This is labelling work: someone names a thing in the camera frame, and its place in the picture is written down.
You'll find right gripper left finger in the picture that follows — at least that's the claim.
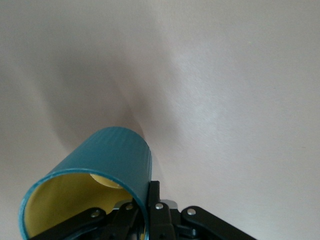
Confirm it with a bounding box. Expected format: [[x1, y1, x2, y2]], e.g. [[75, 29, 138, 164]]
[[31, 201, 141, 240]]

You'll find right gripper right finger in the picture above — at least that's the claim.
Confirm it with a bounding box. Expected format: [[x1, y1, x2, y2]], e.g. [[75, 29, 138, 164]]
[[146, 180, 258, 240]]

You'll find teal cup yellow inside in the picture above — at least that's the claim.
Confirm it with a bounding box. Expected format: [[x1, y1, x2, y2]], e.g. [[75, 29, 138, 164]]
[[17, 126, 153, 240]]

